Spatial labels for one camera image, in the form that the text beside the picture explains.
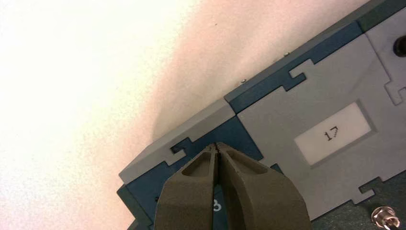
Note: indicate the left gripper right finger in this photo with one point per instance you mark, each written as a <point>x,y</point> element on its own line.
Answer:
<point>260,200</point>

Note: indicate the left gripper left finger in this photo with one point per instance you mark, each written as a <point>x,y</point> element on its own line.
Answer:
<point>187,200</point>

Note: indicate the blue grey control box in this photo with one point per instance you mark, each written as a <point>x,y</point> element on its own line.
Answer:
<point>301,95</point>

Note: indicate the silver metal toggle switch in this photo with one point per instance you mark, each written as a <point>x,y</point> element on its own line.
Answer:
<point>385,219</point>

